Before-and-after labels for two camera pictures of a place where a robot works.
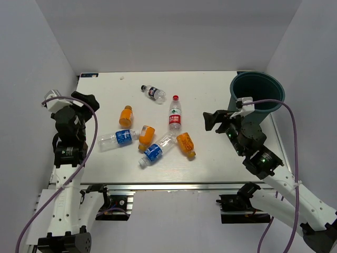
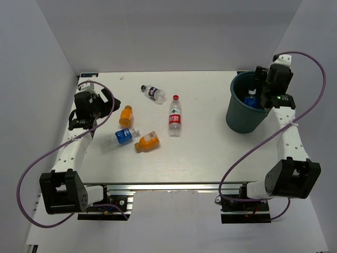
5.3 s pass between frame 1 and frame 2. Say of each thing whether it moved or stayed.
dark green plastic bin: stayed
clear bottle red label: stayed
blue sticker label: stayed
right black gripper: moved
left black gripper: moved
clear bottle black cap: stayed
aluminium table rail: stayed
